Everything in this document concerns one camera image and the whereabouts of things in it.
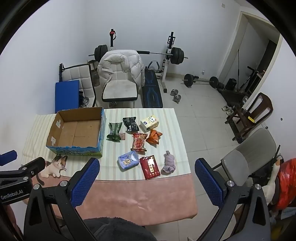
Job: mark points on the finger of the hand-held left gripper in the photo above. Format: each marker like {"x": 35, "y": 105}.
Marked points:
{"x": 8, "y": 157}
{"x": 32, "y": 165}

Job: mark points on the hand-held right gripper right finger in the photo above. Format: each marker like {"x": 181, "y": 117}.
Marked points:
{"x": 208, "y": 183}

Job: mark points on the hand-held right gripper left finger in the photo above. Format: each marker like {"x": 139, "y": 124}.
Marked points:
{"x": 85, "y": 183}

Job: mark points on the purple socks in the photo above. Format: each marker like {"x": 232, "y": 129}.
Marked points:
{"x": 168, "y": 162}

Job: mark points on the blue tissue pack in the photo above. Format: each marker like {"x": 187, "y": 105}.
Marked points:
{"x": 127, "y": 161}

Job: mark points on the cardboard box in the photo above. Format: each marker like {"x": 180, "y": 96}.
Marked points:
{"x": 76, "y": 132}

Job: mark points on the green snack packet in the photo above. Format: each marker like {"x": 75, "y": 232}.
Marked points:
{"x": 114, "y": 132}

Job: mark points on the red tissue pack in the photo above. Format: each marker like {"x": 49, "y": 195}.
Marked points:
{"x": 150, "y": 168}

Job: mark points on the red patterned snack packet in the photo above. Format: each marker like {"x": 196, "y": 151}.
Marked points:
{"x": 138, "y": 142}

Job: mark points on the orange snack packet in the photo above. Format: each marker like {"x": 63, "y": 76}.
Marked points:
{"x": 153, "y": 138}

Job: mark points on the black snack packet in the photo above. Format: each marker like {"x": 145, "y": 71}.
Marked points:
{"x": 130, "y": 124}

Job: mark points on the yellow tissue pack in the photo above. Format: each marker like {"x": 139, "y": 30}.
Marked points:
{"x": 149, "y": 122}

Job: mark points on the grey folding chair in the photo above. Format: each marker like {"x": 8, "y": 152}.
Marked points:
{"x": 249, "y": 153}

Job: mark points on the person's dark clothing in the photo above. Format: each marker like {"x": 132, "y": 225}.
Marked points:
{"x": 115, "y": 229}

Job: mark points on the small pink card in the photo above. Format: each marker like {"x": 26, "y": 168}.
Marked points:
{"x": 123, "y": 136}

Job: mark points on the white goose plush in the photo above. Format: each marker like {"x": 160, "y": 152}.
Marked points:
{"x": 269, "y": 192}

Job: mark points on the pair of white shoes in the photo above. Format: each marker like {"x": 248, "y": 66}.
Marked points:
{"x": 227, "y": 110}

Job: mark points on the red plastic bag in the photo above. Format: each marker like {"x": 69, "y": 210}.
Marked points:
{"x": 286, "y": 183}

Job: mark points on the metal weight plates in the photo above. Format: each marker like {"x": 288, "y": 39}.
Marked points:
{"x": 83, "y": 100}

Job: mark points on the metal dumbbell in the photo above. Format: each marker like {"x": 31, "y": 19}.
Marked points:
{"x": 174, "y": 92}
{"x": 178, "y": 98}

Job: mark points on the dark wooden chair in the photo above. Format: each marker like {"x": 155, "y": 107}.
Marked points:
{"x": 263, "y": 103}

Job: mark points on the white cushioned chair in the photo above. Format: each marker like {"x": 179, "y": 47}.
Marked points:
{"x": 119, "y": 89}

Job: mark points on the black bag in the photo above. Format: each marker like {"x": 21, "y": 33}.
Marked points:
{"x": 231, "y": 83}

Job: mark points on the white quilted padded chair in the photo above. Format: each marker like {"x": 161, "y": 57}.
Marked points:
{"x": 78, "y": 74}

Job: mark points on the small black plate barbell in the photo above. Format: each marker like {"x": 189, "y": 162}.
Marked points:
{"x": 189, "y": 80}

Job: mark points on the white puffer jacket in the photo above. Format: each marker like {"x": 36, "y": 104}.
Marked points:
{"x": 120, "y": 60}

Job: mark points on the black bench leg holder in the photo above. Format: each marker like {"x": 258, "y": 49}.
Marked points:
{"x": 153, "y": 66}

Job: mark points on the barbell with black plates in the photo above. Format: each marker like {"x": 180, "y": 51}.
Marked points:
{"x": 177, "y": 54}

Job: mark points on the white door frame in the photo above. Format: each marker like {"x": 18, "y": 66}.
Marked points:
{"x": 231, "y": 46}

